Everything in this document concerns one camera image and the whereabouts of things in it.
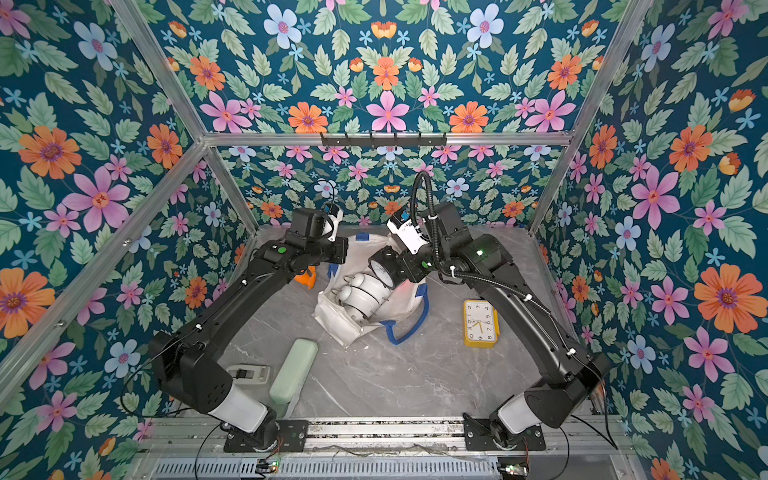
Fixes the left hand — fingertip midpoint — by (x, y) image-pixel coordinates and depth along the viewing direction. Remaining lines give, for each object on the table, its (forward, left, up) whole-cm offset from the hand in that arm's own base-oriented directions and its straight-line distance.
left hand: (351, 242), depth 80 cm
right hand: (-10, -15, +7) cm, 19 cm away
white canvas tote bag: (-20, +3, -12) cm, 23 cm away
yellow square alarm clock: (-15, -37, -24) cm, 47 cm away
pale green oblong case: (-25, +19, -24) cm, 40 cm away
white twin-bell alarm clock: (-4, -3, -15) cm, 16 cm away
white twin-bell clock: (-9, 0, -16) cm, 18 cm away
